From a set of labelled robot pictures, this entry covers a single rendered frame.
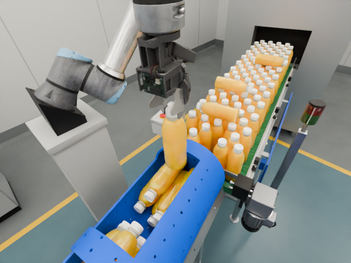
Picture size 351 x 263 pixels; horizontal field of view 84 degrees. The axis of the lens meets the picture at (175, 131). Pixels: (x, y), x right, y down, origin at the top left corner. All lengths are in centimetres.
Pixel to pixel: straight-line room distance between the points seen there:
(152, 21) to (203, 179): 48
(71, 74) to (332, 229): 220
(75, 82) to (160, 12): 77
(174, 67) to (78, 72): 71
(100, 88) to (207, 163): 65
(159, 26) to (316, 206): 213
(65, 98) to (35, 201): 156
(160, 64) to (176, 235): 43
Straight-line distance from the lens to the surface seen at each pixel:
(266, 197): 108
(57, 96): 108
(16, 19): 307
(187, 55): 47
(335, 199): 243
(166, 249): 58
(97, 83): 105
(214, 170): 70
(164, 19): 37
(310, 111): 101
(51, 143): 111
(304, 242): 206
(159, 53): 39
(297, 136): 110
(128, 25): 101
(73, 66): 106
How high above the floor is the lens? 173
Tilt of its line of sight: 41 degrees down
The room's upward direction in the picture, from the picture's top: 3 degrees counter-clockwise
